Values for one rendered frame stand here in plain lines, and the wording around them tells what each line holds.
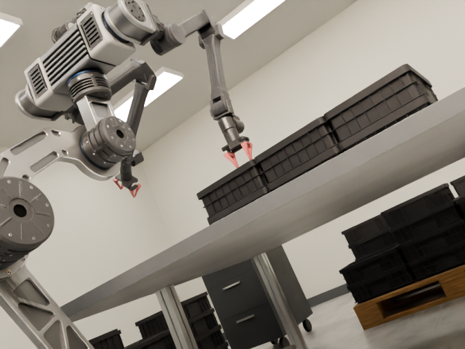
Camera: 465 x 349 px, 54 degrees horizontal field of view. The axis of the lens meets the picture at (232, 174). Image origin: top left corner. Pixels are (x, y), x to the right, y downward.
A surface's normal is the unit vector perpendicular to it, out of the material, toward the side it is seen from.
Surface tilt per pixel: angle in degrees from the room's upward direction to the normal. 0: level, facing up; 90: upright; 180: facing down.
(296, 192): 90
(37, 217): 90
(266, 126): 90
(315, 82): 90
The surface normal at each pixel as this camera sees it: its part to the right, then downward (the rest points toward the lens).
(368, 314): -0.49, 0.00
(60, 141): 0.77, -0.46
